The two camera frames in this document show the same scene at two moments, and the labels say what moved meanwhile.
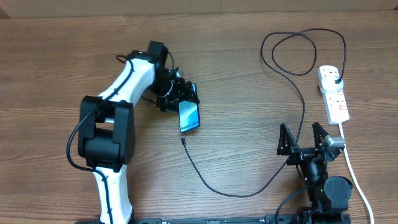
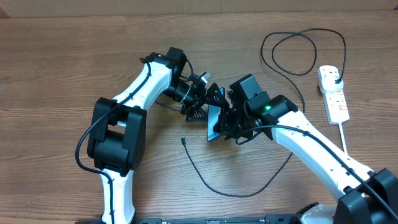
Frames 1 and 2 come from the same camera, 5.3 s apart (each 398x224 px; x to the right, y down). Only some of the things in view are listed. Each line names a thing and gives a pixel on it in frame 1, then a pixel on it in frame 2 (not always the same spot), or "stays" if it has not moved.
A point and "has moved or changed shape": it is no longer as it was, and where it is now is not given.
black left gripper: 181,91 → 198,98
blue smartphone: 189,112 has moved or changed shape
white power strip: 334,102 stays
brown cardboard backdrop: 56,9 stays
